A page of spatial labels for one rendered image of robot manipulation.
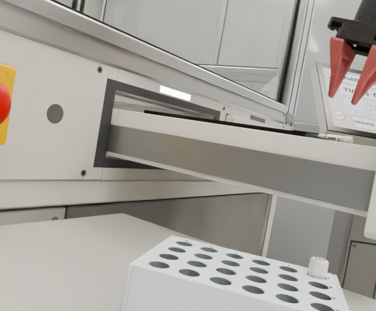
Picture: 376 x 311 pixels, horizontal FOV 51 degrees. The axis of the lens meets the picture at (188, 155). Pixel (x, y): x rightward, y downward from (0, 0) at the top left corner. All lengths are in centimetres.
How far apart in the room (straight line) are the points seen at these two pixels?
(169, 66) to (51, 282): 39
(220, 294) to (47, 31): 33
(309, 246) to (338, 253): 82
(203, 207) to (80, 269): 48
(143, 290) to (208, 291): 4
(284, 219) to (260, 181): 192
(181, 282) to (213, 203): 59
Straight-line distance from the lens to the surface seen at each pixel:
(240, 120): 78
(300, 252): 232
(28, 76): 45
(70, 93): 48
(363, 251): 150
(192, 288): 23
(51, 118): 46
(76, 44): 48
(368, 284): 155
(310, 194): 39
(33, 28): 45
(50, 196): 49
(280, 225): 233
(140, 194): 60
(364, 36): 58
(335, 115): 132
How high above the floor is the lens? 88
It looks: 3 degrees down
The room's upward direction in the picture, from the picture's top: 10 degrees clockwise
